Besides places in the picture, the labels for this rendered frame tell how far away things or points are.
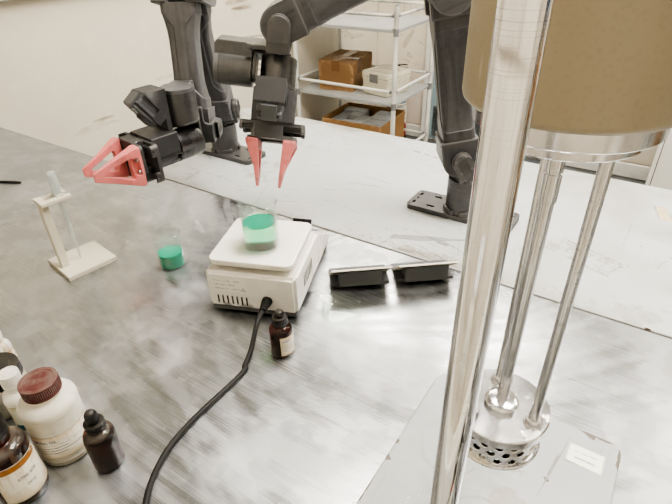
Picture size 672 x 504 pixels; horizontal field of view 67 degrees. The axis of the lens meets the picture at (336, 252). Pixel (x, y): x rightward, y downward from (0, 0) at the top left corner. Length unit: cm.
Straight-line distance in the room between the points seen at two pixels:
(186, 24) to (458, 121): 50
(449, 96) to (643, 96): 65
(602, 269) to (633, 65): 69
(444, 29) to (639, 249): 48
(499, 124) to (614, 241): 83
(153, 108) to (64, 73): 130
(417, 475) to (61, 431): 35
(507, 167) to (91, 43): 213
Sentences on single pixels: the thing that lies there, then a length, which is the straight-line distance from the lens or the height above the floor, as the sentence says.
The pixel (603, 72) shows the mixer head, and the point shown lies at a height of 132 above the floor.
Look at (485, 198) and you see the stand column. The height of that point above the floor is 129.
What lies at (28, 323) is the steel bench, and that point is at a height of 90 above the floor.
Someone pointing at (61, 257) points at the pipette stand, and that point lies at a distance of 92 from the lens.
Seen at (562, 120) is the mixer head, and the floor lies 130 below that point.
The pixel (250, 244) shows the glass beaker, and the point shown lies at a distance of 69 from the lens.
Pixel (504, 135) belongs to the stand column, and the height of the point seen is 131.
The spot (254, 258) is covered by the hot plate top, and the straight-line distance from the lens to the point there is 69.
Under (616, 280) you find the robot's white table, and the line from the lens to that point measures 88.
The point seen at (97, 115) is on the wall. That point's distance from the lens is 227.
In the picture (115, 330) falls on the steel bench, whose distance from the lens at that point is 77.
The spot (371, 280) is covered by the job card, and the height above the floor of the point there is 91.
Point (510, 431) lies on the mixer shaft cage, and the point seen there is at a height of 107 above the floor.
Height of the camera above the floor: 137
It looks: 33 degrees down
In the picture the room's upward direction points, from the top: 2 degrees counter-clockwise
